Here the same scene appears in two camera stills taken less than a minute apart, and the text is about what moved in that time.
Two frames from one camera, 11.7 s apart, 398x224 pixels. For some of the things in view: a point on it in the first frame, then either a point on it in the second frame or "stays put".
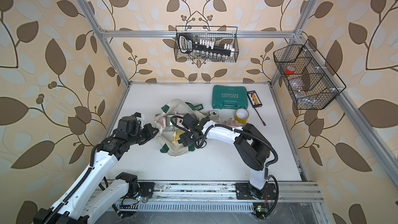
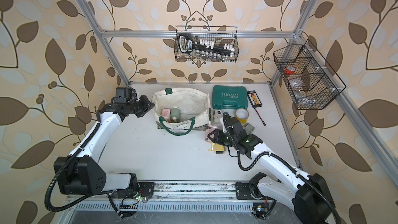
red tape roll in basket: [290, 70] stays put
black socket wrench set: [203, 48] stays put
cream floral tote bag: [179, 107] -> [194, 108]
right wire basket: [310, 87] stays put
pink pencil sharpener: [162, 121] -> [166, 112]
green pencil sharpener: [170, 126] -> [175, 114]
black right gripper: [185, 137] -> [218, 134]
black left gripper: [147, 127] -> [145, 105]
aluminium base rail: [221, 192] stays put
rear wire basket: [208, 44] stays put
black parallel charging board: [254, 99] stays put
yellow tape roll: [241, 116] stays put
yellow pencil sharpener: [176, 135] -> [217, 149]
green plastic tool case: [229, 97] stays put
